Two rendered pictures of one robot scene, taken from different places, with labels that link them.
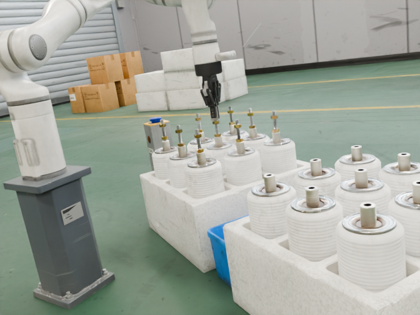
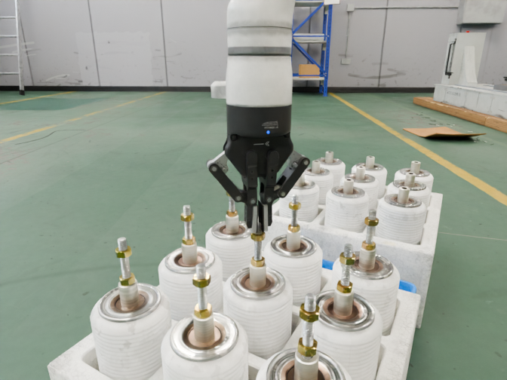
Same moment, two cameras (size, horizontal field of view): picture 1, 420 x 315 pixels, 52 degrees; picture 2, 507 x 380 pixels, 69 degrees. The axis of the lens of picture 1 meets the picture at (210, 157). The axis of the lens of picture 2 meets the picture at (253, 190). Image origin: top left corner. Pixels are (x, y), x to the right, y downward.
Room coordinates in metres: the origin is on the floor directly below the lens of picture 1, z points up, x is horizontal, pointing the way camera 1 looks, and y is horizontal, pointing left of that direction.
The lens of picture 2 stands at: (1.48, 0.32, 0.54)
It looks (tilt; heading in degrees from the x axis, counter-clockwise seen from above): 20 degrees down; 236
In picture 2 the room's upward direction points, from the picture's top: straight up
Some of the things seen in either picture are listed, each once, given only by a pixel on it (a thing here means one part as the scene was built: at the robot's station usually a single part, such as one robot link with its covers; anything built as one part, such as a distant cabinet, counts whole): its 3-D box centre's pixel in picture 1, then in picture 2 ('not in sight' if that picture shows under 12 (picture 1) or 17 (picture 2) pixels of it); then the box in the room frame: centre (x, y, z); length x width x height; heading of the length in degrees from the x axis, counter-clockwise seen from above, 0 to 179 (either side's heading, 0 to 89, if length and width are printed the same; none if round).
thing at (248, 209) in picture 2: not in sight; (243, 208); (1.25, -0.04, 0.36); 0.03 x 0.01 x 0.05; 161
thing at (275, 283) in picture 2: (219, 146); (257, 283); (1.23, -0.03, 0.25); 0.08 x 0.08 x 0.01
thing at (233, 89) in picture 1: (221, 89); not in sight; (4.50, -0.22, 0.09); 0.39 x 0.39 x 0.18; 56
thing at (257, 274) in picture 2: (218, 142); (257, 274); (1.23, -0.03, 0.26); 0.02 x 0.02 x 0.03
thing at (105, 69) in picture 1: (105, 69); not in sight; (5.13, 1.04, 0.45); 0.30 x 0.24 x 0.30; 54
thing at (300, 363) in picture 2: (165, 145); (305, 368); (1.28, 0.13, 0.26); 0.02 x 0.02 x 0.03
